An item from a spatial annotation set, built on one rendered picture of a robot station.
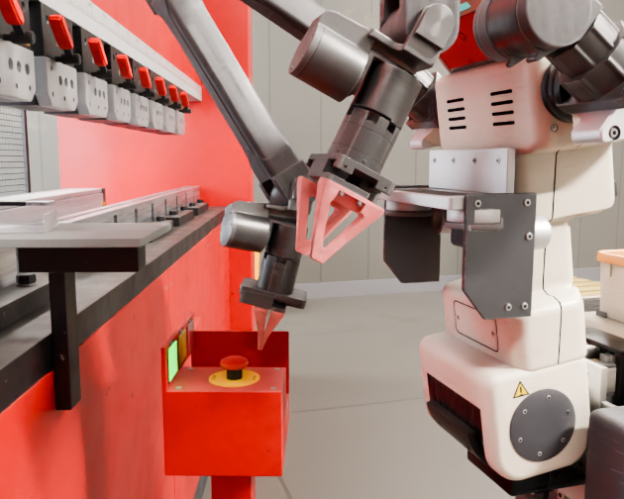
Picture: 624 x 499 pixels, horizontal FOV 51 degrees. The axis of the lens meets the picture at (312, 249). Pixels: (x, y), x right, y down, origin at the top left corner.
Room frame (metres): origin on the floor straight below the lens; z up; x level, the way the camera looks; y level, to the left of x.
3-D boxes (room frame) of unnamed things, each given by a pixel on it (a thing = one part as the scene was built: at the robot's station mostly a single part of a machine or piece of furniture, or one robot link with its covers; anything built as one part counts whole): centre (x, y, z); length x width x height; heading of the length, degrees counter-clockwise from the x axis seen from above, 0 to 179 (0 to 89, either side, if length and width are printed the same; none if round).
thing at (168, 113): (2.17, 0.51, 1.26); 0.15 x 0.09 x 0.17; 2
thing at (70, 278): (0.80, 0.28, 0.88); 0.14 x 0.04 x 0.22; 92
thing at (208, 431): (0.93, 0.12, 0.75); 0.20 x 0.16 x 0.18; 179
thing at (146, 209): (2.06, 0.50, 0.92); 1.68 x 0.06 x 0.10; 2
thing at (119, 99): (1.57, 0.49, 1.26); 0.15 x 0.09 x 0.17; 2
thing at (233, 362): (0.88, 0.11, 0.79); 0.04 x 0.04 x 0.04
